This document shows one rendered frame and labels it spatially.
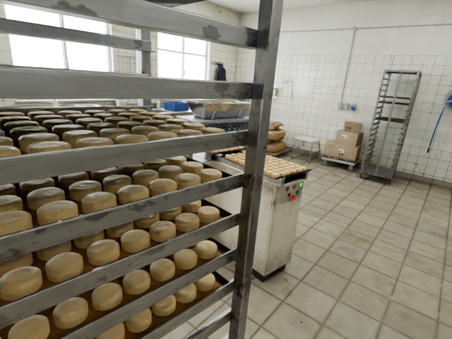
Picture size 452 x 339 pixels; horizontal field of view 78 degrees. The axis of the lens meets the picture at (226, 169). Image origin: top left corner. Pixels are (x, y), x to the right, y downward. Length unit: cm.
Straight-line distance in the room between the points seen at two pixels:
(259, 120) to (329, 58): 582
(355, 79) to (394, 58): 69
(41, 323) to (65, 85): 36
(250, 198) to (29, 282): 38
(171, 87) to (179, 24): 9
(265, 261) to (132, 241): 180
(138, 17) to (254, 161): 31
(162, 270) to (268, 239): 160
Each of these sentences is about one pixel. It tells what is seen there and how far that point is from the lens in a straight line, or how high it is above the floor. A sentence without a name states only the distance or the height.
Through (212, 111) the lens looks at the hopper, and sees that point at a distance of 238.
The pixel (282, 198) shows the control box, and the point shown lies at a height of 74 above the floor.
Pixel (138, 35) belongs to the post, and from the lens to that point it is 90.
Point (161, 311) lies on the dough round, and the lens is 66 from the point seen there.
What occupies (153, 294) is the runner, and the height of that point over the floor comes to 115.
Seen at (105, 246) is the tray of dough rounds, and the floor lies 124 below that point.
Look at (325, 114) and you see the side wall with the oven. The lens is 630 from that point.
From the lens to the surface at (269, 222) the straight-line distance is 209.
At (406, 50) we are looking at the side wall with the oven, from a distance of 601.
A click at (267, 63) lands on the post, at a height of 155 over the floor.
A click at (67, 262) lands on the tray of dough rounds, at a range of 50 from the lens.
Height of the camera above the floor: 152
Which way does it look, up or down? 18 degrees down
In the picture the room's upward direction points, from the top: 4 degrees clockwise
